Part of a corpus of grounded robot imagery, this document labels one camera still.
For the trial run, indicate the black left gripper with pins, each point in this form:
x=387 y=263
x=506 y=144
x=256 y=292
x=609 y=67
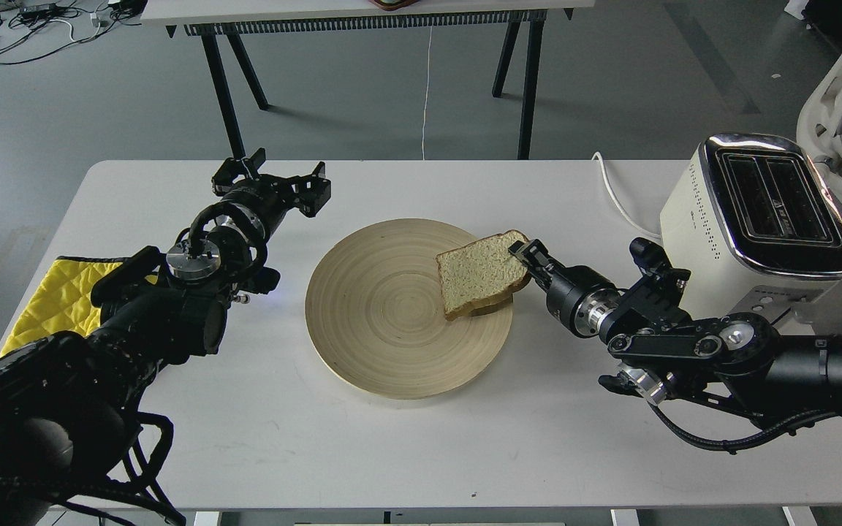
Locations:
x=252 y=201

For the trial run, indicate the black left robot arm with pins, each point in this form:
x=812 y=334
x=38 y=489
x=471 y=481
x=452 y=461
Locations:
x=69 y=418

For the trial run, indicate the background table black legs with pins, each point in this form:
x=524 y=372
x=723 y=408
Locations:
x=209 y=20

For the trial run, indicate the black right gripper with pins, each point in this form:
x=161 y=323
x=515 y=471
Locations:
x=578 y=297

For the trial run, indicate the brown object on background table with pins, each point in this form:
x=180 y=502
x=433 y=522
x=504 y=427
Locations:
x=392 y=5

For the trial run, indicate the yellow quilted cloth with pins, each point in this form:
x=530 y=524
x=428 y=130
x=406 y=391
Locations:
x=61 y=302

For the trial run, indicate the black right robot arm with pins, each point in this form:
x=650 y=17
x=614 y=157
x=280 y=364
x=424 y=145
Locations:
x=737 y=364

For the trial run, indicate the round bamboo plate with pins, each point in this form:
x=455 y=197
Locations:
x=374 y=313

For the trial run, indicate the cream chrome toaster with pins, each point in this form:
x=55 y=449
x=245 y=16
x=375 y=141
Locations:
x=754 y=224

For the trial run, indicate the slice of bread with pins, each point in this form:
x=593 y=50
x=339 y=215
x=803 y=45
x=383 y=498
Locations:
x=481 y=274

